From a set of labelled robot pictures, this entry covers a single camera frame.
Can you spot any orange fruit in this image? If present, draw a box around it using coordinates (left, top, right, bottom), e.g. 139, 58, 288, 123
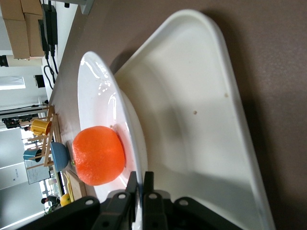
71, 126, 126, 186

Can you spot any white cylinder black cap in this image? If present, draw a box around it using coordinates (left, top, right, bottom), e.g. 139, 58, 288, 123
0, 55, 43, 67

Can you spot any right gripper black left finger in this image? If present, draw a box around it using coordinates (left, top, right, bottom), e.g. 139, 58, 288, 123
92, 171, 139, 230

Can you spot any person in dark clothes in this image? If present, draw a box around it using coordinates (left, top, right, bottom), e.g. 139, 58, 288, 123
40, 195, 60, 209

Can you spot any yellow lemon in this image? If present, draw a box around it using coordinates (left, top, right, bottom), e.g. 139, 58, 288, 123
59, 193, 72, 207

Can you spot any wooden cutting board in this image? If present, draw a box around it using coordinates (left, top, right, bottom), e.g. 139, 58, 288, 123
64, 167, 87, 202

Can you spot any white round plate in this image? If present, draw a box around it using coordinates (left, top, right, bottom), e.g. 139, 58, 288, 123
77, 51, 149, 230

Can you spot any black power adapter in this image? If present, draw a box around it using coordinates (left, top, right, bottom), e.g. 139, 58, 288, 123
42, 3, 58, 46

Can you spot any white printed board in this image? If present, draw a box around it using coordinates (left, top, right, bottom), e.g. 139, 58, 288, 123
24, 160, 51, 185

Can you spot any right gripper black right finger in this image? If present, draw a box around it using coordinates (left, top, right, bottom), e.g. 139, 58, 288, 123
142, 171, 169, 230

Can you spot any blue bucket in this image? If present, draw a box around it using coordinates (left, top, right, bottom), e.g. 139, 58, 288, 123
23, 149, 43, 161

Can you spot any cream bear print tray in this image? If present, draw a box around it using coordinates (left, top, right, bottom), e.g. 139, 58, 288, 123
114, 9, 276, 230

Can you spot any yellow plastic fork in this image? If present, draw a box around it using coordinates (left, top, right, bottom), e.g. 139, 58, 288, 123
62, 172, 71, 192

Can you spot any wooden mug rack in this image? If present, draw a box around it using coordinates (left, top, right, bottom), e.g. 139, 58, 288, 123
26, 105, 60, 168

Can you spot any blue bowl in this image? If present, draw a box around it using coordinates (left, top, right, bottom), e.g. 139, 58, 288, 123
50, 141, 70, 173

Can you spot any yellow mug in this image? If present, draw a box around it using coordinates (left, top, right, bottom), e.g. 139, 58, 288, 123
30, 119, 52, 137

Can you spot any brown cardboard box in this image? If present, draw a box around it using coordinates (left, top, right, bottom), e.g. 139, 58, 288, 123
24, 13, 46, 57
20, 0, 44, 15
0, 0, 24, 21
2, 18, 31, 59

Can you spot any yellow plastic knife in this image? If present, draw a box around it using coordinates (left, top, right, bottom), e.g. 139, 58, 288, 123
67, 173, 75, 201

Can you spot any black adapter cable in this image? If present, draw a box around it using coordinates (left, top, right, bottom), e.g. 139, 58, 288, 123
44, 44, 59, 91

